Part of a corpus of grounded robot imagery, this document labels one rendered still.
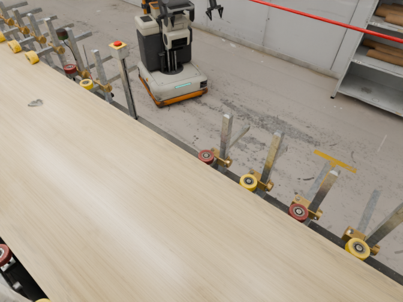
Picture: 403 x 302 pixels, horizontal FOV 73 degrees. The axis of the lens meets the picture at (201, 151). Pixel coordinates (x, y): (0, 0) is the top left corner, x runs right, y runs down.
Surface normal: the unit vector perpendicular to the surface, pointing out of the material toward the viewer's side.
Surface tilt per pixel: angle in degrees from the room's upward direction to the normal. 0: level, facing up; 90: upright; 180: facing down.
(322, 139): 0
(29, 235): 0
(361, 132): 0
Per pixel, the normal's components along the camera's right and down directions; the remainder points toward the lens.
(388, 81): -0.63, 0.57
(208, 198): 0.01, -0.67
